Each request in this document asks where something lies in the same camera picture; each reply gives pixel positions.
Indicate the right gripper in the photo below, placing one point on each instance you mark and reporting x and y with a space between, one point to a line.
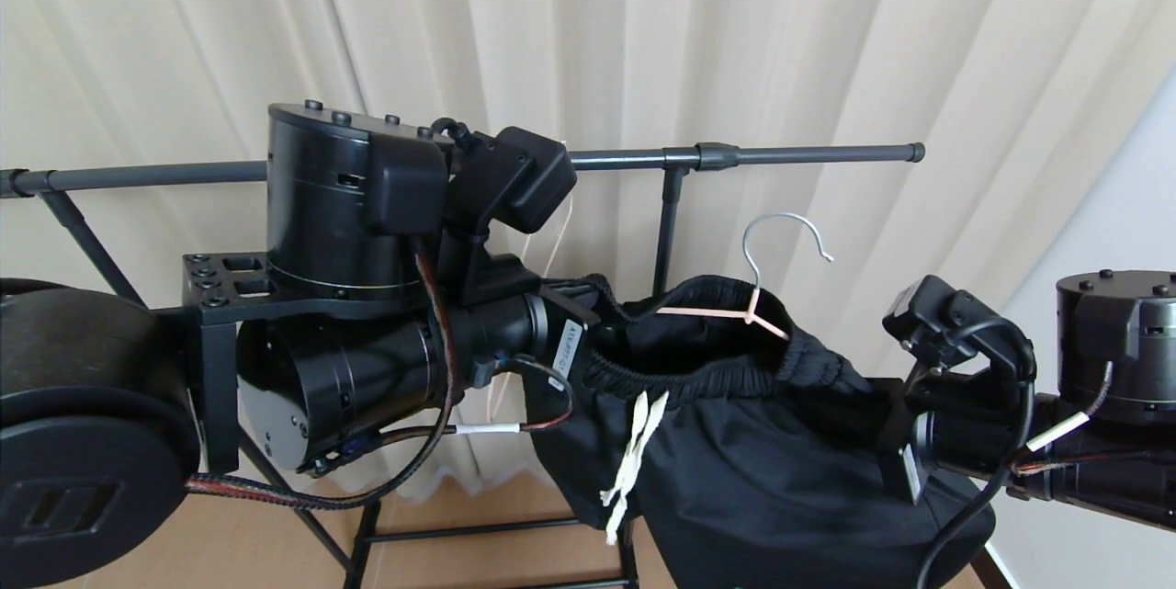
974 442

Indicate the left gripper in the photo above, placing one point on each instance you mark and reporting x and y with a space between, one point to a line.
367 378

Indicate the black shorts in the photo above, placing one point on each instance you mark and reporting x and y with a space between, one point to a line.
753 479

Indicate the pink clothes hanger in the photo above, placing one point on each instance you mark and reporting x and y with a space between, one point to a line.
756 272
562 235

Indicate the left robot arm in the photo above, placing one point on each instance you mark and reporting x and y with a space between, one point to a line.
92 414

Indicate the black clothes rack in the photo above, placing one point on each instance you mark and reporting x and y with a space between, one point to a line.
808 154

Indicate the white curtain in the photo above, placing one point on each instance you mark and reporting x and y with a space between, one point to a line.
827 19

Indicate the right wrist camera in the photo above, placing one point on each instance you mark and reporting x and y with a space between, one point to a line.
937 313

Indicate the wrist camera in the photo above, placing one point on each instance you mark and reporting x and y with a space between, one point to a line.
937 313
514 175

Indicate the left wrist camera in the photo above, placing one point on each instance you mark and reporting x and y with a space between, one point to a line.
514 175

